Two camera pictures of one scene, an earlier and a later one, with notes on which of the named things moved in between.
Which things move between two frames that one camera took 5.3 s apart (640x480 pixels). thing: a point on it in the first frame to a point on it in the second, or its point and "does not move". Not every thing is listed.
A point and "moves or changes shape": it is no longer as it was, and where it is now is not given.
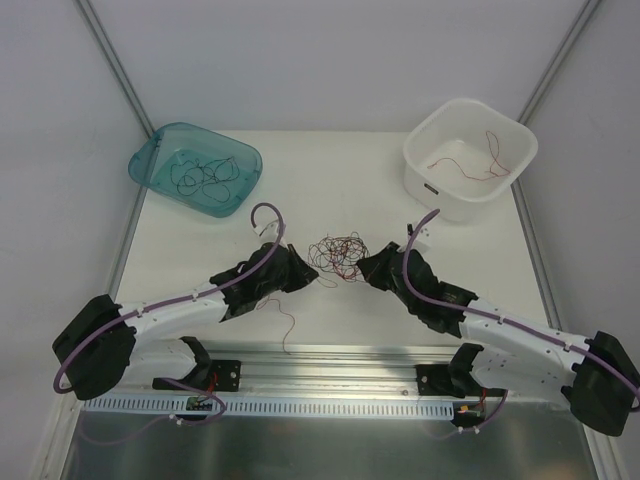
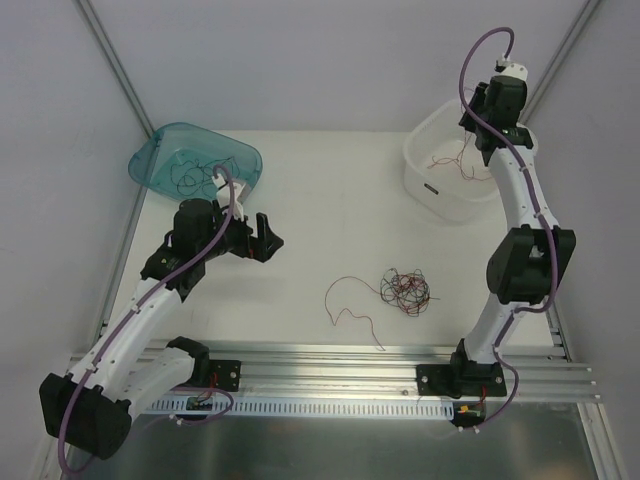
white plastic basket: (462, 155) does not move
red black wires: (279, 305) to (344, 309)
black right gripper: (386, 267) to (473, 107)
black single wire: (188, 176) does not move
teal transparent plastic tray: (203, 169) does not move
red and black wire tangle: (337, 256) moves or changes shape
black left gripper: (288, 270) to (256, 240)
